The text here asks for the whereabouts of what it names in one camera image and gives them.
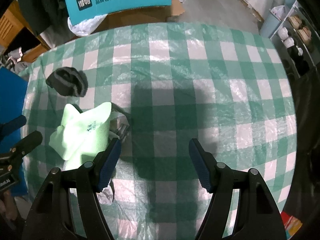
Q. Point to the white printed cloth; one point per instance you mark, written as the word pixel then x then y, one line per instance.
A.
pixel 120 125

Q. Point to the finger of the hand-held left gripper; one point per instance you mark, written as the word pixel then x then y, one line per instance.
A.
pixel 27 143
pixel 13 125

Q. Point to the brown cardboard box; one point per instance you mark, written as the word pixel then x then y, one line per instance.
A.
pixel 140 15

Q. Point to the white plastic bag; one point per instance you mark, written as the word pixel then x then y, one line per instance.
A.
pixel 85 26

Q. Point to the red orange box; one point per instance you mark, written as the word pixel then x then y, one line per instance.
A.
pixel 291 226

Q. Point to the light green sock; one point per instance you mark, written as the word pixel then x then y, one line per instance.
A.
pixel 82 132

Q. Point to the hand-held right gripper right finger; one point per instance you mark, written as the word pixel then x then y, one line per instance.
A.
pixel 200 165

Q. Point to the blue cardboard box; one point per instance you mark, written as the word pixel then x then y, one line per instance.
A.
pixel 11 92

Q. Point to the small grey cloth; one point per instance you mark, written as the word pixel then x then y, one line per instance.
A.
pixel 106 195

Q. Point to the black sock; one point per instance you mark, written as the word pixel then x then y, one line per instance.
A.
pixel 68 82

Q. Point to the wooden louvred wardrobe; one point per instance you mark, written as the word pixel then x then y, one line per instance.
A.
pixel 15 30

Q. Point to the shoe rack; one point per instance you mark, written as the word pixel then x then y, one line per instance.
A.
pixel 292 40

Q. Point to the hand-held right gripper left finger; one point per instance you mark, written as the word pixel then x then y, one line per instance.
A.
pixel 110 165

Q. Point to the green checkered tablecloth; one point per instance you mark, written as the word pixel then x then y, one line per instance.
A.
pixel 200 80

